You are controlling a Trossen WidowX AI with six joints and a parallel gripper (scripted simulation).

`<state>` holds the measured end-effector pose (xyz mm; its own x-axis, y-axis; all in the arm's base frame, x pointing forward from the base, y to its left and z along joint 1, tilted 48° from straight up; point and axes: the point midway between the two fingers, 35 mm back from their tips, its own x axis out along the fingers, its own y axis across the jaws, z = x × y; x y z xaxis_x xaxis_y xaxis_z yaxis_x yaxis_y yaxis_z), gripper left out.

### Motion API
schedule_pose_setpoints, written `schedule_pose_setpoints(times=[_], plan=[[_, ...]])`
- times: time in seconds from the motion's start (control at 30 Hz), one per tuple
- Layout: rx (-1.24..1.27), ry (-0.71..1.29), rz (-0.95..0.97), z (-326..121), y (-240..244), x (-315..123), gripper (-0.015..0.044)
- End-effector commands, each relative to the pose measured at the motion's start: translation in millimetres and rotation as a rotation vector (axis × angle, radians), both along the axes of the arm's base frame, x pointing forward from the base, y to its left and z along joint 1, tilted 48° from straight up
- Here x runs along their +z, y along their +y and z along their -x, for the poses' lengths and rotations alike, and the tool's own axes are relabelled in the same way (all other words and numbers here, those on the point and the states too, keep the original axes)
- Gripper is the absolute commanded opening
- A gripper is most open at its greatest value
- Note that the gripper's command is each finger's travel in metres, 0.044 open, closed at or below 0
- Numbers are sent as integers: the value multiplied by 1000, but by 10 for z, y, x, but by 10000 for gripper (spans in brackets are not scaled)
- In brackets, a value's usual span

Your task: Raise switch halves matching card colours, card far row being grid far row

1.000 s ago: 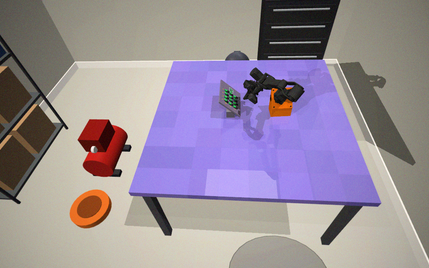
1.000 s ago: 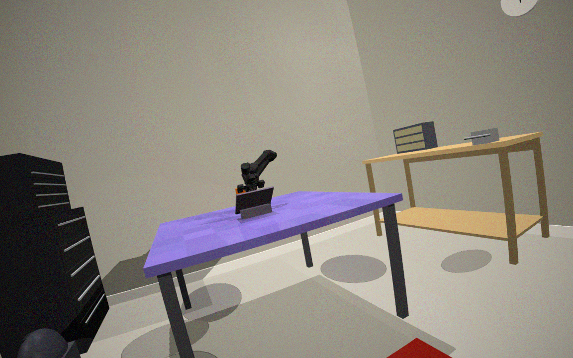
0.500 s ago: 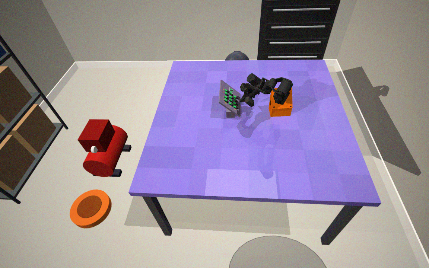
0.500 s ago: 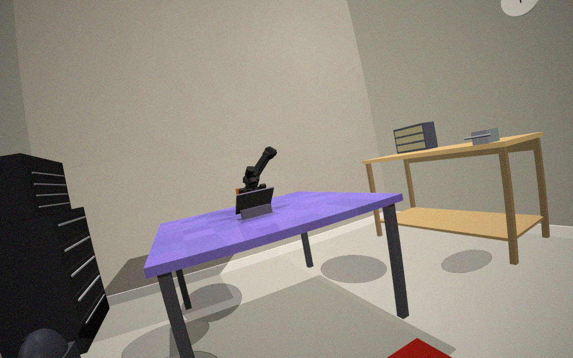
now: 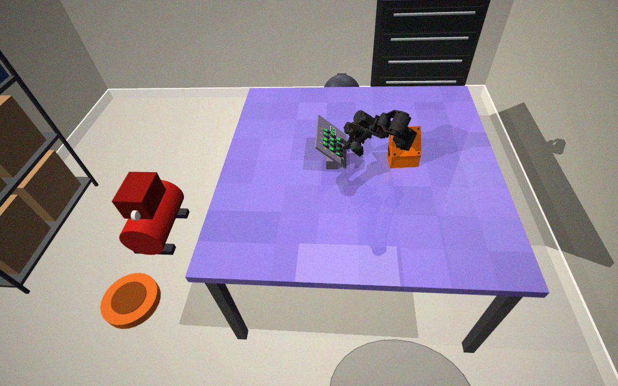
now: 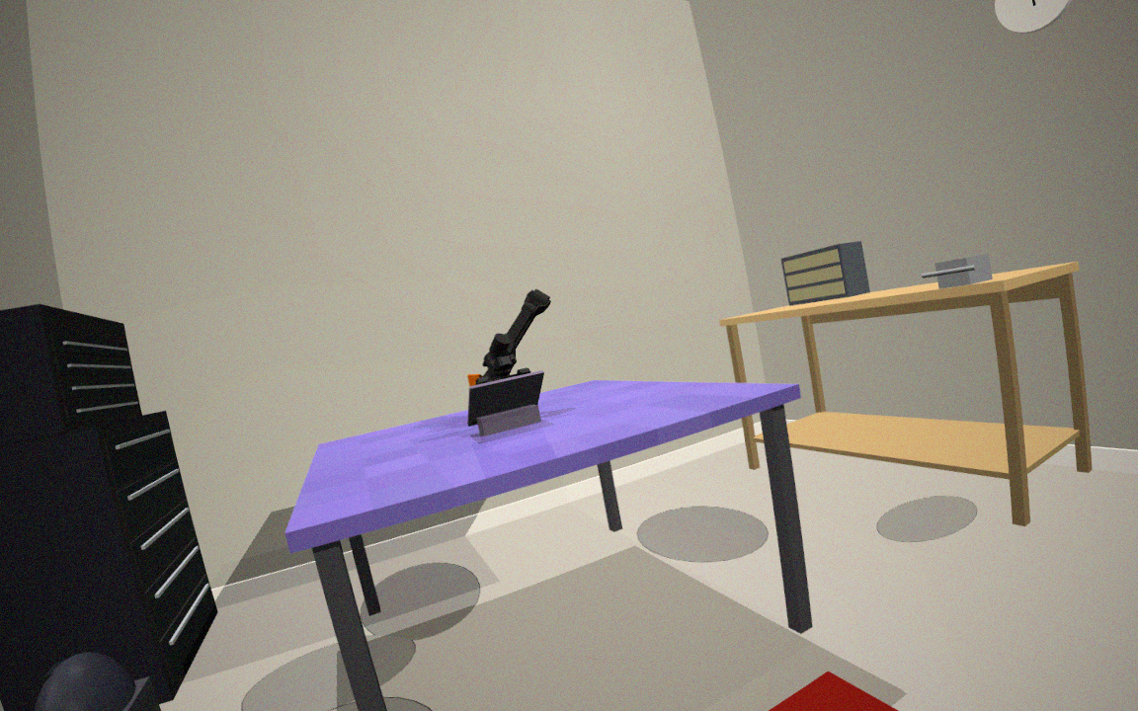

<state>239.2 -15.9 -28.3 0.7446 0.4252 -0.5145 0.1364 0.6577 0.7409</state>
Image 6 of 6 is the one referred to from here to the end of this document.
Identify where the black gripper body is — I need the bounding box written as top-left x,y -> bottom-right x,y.
476,362 -> 530,385

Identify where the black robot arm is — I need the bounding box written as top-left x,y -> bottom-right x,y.
483,289 -> 550,375

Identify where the dark grey switch panel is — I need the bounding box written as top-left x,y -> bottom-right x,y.
467,370 -> 544,435

